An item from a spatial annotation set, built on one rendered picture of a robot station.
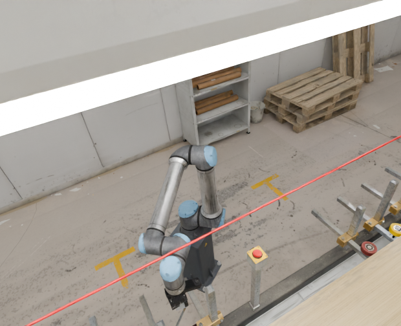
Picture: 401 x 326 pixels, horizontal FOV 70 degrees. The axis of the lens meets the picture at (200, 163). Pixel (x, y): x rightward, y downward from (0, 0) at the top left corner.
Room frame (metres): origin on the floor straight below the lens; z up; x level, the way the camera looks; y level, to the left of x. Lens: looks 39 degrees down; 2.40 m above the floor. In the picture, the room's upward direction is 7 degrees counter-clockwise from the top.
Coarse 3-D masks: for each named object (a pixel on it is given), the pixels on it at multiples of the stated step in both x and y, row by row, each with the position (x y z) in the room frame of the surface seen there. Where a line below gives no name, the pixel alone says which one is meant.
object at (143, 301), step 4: (140, 296) 0.79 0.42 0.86; (144, 296) 0.79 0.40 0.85; (140, 300) 0.77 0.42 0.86; (144, 300) 0.77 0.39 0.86; (144, 304) 0.75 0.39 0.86; (144, 308) 0.73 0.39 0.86; (148, 308) 0.72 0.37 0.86; (144, 312) 0.70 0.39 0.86; (148, 312) 0.70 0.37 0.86; (148, 316) 0.68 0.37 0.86; (152, 316) 0.68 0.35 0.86; (148, 320) 0.66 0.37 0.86; (152, 320) 0.66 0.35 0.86; (152, 324) 0.64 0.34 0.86
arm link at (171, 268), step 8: (168, 256) 0.70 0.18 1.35; (176, 256) 0.70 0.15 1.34; (160, 264) 0.67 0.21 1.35; (168, 264) 0.66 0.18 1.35; (176, 264) 0.66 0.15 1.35; (184, 264) 0.69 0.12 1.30; (160, 272) 0.64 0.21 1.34; (168, 272) 0.63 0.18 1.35; (176, 272) 0.63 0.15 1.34; (168, 280) 0.61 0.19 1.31; (176, 280) 0.62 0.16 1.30; (168, 288) 0.62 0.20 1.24; (176, 288) 0.61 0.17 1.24
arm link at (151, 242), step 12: (180, 156) 1.27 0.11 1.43; (168, 168) 1.23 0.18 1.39; (180, 168) 1.21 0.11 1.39; (168, 180) 1.13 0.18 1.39; (168, 192) 1.05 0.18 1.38; (156, 204) 1.00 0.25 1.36; (168, 204) 0.99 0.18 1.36; (156, 216) 0.92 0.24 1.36; (168, 216) 0.94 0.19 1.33; (156, 228) 0.86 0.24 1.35; (144, 240) 0.81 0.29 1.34; (156, 240) 0.80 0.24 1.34; (144, 252) 0.77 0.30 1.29; (156, 252) 0.76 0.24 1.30
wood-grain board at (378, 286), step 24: (360, 264) 0.81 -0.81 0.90; (384, 264) 0.79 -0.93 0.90; (336, 288) 0.69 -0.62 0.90; (360, 288) 0.67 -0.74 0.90; (384, 288) 0.66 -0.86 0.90; (288, 312) 0.60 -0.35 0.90; (312, 312) 0.59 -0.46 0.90; (336, 312) 0.57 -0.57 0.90; (360, 312) 0.56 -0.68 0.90; (384, 312) 0.55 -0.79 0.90
